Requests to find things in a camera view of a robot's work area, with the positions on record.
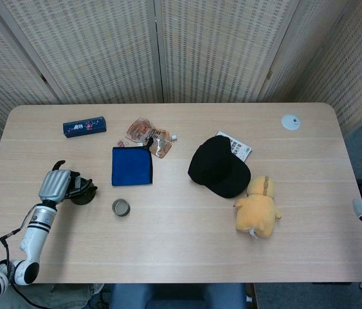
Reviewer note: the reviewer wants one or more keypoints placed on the dark blue printed box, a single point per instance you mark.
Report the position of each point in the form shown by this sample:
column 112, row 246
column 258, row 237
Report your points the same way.
column 84, row 127

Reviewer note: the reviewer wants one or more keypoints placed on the orange spout pouch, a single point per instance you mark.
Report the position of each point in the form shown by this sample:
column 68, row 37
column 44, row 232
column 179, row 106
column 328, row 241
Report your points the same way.
column 142, row 130

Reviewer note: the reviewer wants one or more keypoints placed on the printed cap tag card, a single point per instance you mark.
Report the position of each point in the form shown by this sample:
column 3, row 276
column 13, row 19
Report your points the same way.
column 241, row 148

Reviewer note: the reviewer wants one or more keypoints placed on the yellow plush toy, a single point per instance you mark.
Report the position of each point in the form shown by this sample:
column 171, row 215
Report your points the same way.
column 258, row 212

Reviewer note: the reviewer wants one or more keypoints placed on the white round table grommet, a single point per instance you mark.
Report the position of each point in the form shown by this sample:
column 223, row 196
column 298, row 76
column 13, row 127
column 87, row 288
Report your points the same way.
column 290, row 122

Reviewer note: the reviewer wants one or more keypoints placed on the olive fabric bag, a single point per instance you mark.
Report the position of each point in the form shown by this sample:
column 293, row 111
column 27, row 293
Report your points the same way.
column 65, row 296

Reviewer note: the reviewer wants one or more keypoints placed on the brass screen hinge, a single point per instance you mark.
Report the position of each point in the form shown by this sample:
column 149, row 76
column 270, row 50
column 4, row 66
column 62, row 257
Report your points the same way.
column 269, row 74
column 43, row 78

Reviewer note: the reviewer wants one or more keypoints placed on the blue seat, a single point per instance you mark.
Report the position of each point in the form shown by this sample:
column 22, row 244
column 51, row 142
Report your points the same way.
column 177, row 296

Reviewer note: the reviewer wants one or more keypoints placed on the small pink clip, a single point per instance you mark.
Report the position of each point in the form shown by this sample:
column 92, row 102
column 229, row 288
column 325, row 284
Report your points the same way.
column 122, row 143

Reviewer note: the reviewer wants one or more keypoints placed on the black round object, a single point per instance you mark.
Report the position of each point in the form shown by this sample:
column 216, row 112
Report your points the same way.
column 84, row 198

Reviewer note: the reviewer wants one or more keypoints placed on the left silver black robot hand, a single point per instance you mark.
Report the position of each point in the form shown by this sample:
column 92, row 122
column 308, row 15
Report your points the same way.
column 53, row 186

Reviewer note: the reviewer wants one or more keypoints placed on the black baseball cap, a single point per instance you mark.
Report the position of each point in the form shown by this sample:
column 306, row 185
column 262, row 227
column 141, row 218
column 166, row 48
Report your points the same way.
column 216, row 167

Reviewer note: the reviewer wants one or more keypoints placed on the blue cloth with black trim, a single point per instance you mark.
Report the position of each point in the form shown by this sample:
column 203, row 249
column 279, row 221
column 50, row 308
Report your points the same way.
column 130, row 167

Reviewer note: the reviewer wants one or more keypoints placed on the woven folding screen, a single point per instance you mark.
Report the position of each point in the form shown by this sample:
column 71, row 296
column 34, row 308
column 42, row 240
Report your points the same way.
column 103, row 48

